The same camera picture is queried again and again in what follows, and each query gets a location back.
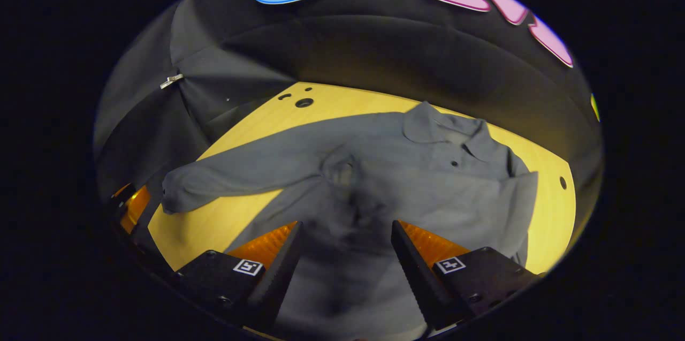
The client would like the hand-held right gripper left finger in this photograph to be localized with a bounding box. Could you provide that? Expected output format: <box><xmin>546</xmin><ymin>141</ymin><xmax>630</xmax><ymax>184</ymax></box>
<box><xmin>174</xmin><ymin>222</ymin><xmax>305</xmax><ymax>334</ymax></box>

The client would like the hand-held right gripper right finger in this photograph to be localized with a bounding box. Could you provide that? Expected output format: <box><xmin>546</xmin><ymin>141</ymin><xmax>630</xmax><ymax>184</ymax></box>
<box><xmin>391</xmin><ymin>220</ymin><xmax>541</xmax><ymax>331</ymax></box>

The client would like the grey long-sleeved collared shirt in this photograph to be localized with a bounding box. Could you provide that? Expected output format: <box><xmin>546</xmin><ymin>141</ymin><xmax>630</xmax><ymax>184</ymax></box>
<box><xmin>161</xmin><ymin>100</ymin><xmax>538</xmax><ymax>341</ymax></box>

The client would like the black backdrop cloth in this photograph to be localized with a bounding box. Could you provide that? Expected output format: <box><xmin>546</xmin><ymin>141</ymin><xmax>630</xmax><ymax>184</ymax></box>
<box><xmin>94</xmin><ymin>0</ymin><xmax>605</xmax><ymax>213</ymax></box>

